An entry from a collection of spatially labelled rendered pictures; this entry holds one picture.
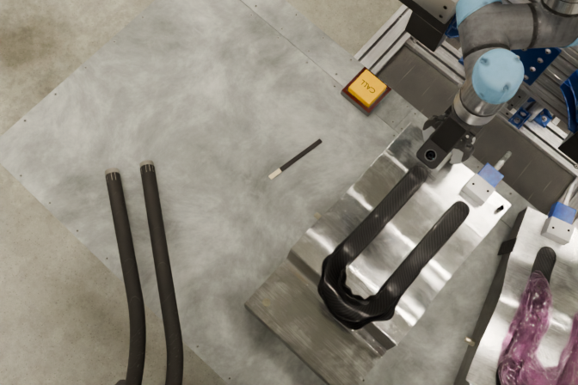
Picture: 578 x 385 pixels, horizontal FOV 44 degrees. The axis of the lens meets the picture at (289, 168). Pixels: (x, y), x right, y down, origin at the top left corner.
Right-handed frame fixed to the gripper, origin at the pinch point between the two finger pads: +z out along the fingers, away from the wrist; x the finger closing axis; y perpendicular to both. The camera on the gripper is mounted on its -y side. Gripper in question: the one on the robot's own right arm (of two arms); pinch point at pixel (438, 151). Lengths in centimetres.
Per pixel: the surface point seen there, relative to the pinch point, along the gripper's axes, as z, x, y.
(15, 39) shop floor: 90, 136, -30
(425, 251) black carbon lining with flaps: 2.7, -11.0, -16.7
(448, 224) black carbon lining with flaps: 2.3, -11.0, -9.5
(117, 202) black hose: 6, 41, -50
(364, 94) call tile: 6.7, 20.1, 2.1
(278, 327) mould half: 4.4, 0.3, -46.9
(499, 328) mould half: 1.5, -30.6, -19.0
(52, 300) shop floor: 90, 60, -81
